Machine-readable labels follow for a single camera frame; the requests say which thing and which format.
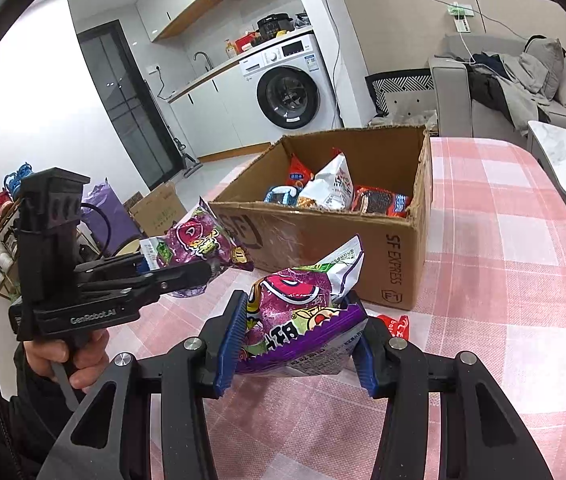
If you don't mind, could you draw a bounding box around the red chocolate cookie packet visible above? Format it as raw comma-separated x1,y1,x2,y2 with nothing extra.
350,186,412,218

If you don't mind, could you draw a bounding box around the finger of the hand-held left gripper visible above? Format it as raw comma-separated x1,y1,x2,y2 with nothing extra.
75,254,157,287
127,261,214,304

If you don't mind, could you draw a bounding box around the grey sofa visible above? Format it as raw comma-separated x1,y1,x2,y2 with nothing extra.
428,25,566,146

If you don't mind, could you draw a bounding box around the upright vacuum cleaner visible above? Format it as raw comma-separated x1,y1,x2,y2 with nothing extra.
173,137,204,178

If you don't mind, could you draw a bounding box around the purple snack packet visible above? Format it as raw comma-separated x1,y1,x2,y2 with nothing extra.
140,197,254,298
235,234,368,377

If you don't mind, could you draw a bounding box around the red snack bag blue label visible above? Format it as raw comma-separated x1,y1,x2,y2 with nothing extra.
284,152,316,188

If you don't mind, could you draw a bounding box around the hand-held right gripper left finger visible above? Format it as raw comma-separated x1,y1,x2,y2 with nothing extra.
38,289,250,480

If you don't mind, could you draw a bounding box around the small cardboard box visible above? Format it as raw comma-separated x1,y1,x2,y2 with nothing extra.
123,182,188,236

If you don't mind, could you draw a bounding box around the black cooking pot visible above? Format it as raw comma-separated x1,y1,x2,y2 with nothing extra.
257,12,294,41

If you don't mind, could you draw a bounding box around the person's left hand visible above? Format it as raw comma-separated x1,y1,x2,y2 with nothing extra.
23,331,112,396

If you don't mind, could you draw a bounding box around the person's left forearm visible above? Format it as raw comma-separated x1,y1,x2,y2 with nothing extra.
0,355,80,480

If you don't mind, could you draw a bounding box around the grey cushion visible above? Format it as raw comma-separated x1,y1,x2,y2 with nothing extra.
525,37,566,101

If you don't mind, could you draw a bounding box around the small blue cookie packet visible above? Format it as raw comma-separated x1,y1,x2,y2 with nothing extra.
264,185,300,206

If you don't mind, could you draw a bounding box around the brown cardboard box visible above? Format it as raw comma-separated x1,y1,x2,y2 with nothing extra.
208,125,434,311

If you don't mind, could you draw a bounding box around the pile of clothes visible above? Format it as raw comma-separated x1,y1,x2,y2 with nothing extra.
468,52,551,136

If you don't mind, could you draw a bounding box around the red container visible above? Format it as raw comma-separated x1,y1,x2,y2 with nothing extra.
235,32,264,53

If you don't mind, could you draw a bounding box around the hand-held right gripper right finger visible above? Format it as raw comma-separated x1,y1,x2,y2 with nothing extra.
345,292,556,480

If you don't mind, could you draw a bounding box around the purple plastic bag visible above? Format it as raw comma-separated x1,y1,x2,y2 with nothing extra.
83,180,141,256

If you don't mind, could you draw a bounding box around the round wooden stool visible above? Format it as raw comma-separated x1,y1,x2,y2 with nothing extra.
113,239,144,259

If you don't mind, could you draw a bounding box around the white noodle stick snack bag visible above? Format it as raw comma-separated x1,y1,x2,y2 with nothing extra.
297,152,356,211

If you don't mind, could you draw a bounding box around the black glass door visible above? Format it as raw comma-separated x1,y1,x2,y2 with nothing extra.
77,26,184,188

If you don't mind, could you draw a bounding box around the pink checked tablecloth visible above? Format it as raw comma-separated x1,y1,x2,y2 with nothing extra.
85,135,566,480

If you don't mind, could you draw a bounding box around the white kitchen cabinet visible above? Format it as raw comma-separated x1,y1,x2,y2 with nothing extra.
168,57,271,158

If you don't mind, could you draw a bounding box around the red and white snack bag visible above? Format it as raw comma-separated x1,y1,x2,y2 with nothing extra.
377,314,411,343

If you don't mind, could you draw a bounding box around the white washing machine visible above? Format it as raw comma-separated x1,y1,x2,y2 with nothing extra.
239,32,341,131

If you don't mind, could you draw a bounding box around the black white patterned cushion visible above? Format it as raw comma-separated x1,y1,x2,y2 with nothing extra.
365,72,436,117

